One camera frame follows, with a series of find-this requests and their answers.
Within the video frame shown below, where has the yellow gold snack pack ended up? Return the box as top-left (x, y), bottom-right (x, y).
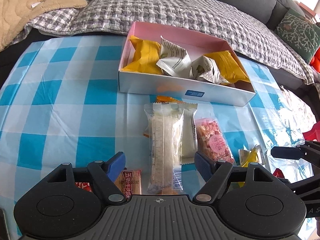
top-left (238, 144), bottom-right (264, 188)

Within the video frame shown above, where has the clear white rice cracker pack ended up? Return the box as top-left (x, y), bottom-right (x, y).
top-left (144, 103), bottom-right (184, 195)

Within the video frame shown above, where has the red snack pack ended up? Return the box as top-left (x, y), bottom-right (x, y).
top-left (75, 182), bottom-right (92, 192)

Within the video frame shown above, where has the red object right edge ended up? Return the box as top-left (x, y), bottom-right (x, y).
top-left (272, 55), bottom-right (320, 178)

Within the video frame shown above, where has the brown red-label snack pack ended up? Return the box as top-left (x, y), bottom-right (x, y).
top-left (114, 170), bottom-right (142, 199)

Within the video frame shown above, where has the pink puffed rice snack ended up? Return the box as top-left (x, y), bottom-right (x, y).
top-left (195, 118), bottom-right (234, 164)

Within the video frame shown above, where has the cream wafer snack pack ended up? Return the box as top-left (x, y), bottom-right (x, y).
top-left (181, 102), bottom-right (198, 165)

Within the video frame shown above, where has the blue checkered tablecloth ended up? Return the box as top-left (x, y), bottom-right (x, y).
top-left (1, 36), bottom-right (316, 239)

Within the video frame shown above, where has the pink cardboard box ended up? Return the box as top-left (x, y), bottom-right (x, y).
top-left (118, 22), bottom-right (255, 107)

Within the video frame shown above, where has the orange snack pack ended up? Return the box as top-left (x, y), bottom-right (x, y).
top-left (143, 95), bottom-right (183, 138)

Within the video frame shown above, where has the white crumpled snack pack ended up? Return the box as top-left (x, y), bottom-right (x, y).
top-left (191, 55), bottom-right (230, 85)

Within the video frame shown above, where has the green patterned cushion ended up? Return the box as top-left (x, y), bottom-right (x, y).
top-left (276, 9), bottom-right (319, 64)

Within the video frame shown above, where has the white printed snack pack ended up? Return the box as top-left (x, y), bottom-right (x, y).
top-left (156, 36), bottom-right (192, 79)

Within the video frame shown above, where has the grey checkered quilt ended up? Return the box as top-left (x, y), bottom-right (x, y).
top-left (14, 0), bottom-right (319, 85)

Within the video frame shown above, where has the beige fleece blanket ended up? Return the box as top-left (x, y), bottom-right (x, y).
top-left (1, 0), bottom-right (87, 50)

